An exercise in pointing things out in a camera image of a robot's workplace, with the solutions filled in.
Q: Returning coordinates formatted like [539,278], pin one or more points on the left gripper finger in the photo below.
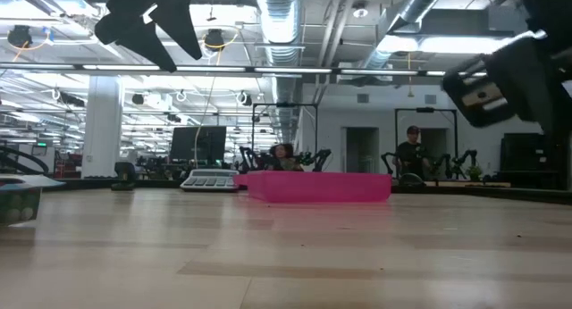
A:
[179,14]
[129,14]

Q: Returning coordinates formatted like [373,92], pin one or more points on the green crayon box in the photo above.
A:
[18,202]

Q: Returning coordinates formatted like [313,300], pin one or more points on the pink plastic pencil case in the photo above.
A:
[319,187]

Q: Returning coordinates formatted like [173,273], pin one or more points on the background black robot arm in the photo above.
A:
[456,161]
[319,159]
[388,162]
[250,159]

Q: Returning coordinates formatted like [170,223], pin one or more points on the black cabinet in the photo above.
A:
[527,161]

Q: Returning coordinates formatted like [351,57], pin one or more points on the small background potted plant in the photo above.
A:
[473,171]

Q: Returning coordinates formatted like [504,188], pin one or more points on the white column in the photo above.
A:
[103,126]

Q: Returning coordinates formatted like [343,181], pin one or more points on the overhead light bar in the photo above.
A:
[286,70]

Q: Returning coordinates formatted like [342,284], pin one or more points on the background wooden table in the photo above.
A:
[469,183]

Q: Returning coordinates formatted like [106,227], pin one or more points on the black computer monitor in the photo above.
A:
[196,144]

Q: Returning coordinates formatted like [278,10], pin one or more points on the person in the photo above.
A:
[411,155]
[283,157]

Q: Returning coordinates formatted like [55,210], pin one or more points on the green exit sign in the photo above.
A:
[41,144]

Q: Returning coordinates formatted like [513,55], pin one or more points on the grey desk calculator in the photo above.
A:
[207,180]

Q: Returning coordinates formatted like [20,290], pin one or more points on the round ceiling sensor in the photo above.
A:
[360,13]

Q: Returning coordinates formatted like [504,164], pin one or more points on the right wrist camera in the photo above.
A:
[480,92]

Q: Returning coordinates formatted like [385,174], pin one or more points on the silver ceiling duct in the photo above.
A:
[281,54]
[415,1]

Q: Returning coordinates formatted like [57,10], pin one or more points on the black background rig frame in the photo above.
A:
[286,105]
[424,110]

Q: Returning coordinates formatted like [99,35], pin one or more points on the black bracket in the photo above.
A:
[123,175]

